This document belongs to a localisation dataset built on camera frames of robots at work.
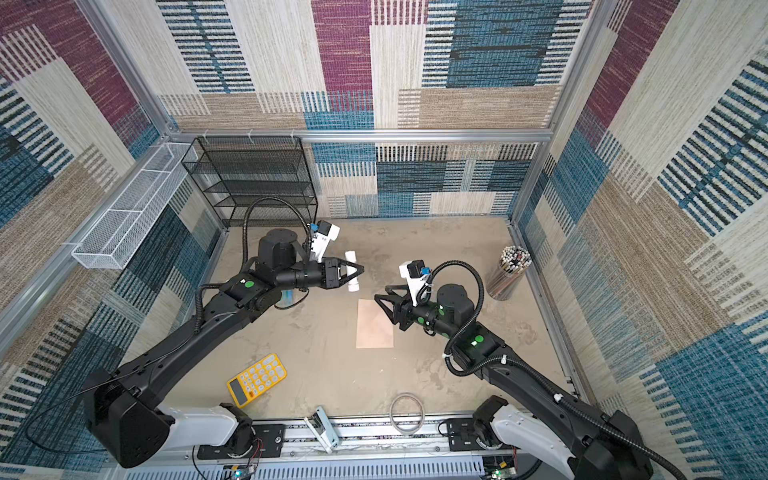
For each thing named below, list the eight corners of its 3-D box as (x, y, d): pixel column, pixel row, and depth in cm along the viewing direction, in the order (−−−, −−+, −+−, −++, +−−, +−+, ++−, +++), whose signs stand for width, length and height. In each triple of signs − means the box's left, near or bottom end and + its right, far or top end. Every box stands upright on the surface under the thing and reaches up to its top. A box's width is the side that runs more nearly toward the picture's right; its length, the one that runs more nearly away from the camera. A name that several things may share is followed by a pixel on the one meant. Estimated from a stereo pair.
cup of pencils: (488, 301, 100) (506, 265, 85) (484, 282, 105) (500, 245, 90) (512, 301, 100) (534, 265, 85) (506, 282, 105) (526, 245, 90)
